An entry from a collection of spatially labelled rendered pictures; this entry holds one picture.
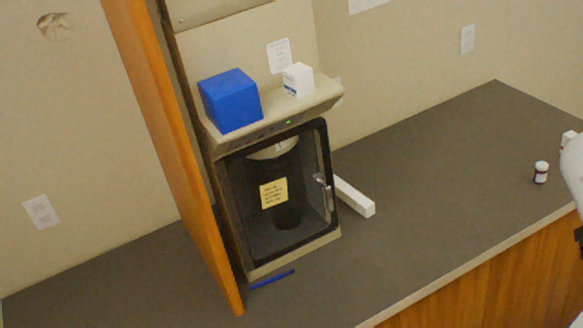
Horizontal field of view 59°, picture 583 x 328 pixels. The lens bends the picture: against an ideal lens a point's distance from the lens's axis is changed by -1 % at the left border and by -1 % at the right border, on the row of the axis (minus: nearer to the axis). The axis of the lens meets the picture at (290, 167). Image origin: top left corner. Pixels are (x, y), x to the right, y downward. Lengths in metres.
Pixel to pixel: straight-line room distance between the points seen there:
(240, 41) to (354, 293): 0.75
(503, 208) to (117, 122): 1.20
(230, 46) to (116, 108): 0.56
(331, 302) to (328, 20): 0.91
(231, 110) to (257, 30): 0.20
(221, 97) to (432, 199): 0.90
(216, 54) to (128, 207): 0.79
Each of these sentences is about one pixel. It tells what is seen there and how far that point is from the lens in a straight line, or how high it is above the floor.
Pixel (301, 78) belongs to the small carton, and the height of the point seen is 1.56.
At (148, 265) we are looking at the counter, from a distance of 1.71.
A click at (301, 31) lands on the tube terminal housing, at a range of 1.22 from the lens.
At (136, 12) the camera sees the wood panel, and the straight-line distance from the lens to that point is 0.97.
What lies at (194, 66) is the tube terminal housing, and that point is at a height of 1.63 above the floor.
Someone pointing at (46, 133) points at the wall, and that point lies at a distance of 1.61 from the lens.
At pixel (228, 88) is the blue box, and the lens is 1.08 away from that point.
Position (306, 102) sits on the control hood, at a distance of 1.16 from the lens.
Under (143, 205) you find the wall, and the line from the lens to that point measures 1.79.
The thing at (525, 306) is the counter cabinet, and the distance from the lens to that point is 2.10.
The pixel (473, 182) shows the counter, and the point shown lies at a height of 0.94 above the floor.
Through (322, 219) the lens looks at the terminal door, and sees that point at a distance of 1.51.
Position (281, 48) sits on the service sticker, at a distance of 1.20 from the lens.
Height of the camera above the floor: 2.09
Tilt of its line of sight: 37 degrees down
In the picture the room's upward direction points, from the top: 11 degrees counter-clockwise
